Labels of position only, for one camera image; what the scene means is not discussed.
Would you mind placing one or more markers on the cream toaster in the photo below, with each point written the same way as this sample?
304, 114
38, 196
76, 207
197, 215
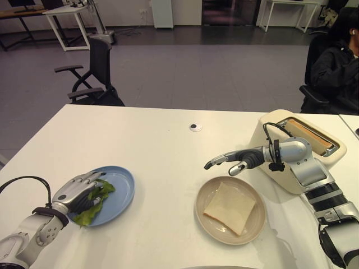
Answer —
270, 131

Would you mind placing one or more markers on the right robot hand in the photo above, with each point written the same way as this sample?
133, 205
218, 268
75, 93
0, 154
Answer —
249, 157

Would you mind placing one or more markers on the beige plate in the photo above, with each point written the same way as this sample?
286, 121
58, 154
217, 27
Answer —
206, 224

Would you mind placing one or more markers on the bread slice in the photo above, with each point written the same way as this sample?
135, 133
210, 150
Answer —
231, 207
307, 133

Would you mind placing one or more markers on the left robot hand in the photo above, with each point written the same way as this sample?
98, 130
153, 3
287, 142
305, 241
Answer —
71, 196

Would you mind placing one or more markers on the person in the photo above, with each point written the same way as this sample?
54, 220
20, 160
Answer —
333, 73

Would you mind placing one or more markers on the blue plate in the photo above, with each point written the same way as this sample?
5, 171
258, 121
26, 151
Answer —
120, 187

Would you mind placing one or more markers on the black office chair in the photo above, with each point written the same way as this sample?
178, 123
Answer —
312, 92
99, 73

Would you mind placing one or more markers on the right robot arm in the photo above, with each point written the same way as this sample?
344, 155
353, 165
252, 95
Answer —
322, 190

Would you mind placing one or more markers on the green lettuce leaf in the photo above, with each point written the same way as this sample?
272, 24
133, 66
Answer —
92, 210

